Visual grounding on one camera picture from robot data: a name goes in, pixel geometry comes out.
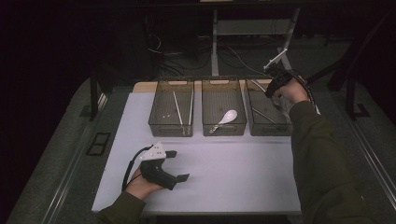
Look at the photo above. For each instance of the smoky clear plastic basket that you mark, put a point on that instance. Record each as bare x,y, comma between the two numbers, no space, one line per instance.
218,99
168,107
264,102

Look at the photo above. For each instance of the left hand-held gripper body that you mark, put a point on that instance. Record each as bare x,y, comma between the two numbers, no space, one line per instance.
155,175

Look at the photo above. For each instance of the black metal stand post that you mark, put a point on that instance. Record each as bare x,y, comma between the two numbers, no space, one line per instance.
93,99

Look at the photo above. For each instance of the black stand post with foot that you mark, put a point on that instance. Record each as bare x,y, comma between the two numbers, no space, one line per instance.
351,99

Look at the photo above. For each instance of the person's left hand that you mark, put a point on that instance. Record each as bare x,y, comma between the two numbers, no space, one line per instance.
140,188

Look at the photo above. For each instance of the metal fork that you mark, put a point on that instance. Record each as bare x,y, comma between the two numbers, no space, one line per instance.
258,84

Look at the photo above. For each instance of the white metal stand frame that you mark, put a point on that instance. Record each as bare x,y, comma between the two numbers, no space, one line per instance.
214,46

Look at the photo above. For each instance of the black diagonal stand bar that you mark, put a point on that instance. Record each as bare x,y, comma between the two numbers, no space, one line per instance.
348,60

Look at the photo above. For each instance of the white table mat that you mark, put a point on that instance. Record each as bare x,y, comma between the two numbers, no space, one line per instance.
233,174

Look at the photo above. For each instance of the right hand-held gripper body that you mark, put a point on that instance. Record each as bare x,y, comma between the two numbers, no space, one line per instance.
281,79

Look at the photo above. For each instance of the person's right hand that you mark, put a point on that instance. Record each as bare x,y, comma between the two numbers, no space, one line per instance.
294,91

